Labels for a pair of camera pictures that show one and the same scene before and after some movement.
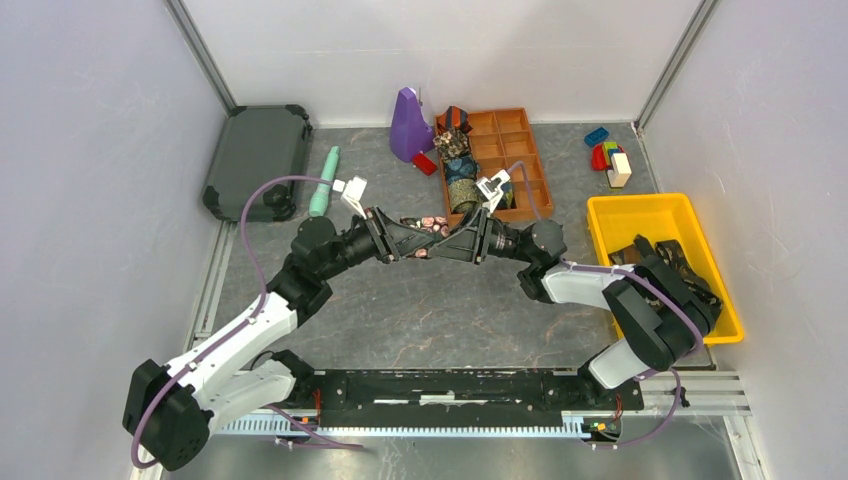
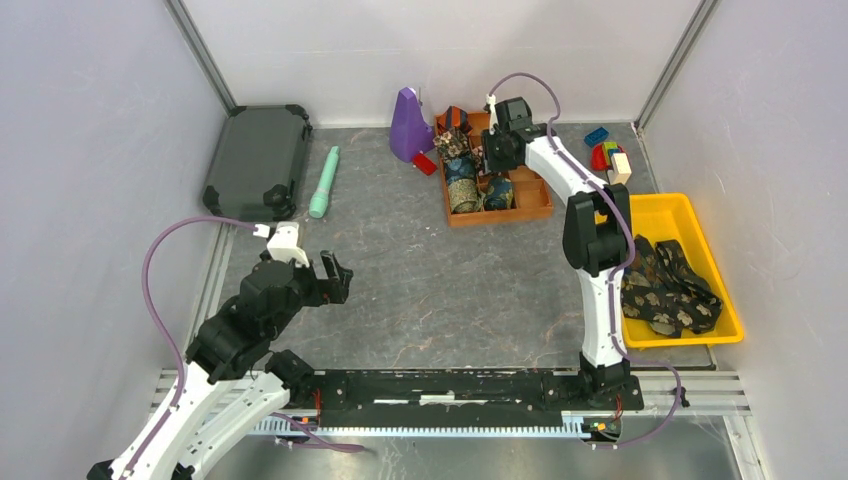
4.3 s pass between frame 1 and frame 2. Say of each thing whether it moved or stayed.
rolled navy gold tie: stayed
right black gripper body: moved
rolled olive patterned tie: stayed
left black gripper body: moved
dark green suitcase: stayed
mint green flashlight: stayed
